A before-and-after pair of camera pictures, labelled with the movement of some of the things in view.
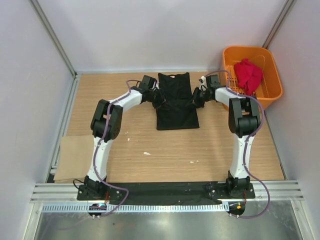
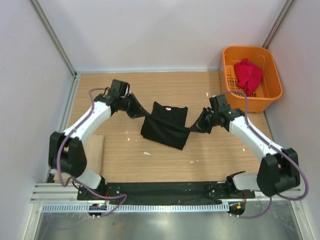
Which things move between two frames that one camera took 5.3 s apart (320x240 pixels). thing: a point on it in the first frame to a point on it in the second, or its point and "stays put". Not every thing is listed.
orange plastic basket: [270, 88] stays put
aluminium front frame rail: [280, 192] stays put
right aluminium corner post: [288, 6] stays put
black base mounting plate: [239, 191] stays put
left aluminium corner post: [53, 37] stays put
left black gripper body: [156, 97] to [130, 105]
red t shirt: [248, 75] stays put
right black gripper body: [200, 97] to [206, 121]
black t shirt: [176, 92] to [167, 125]
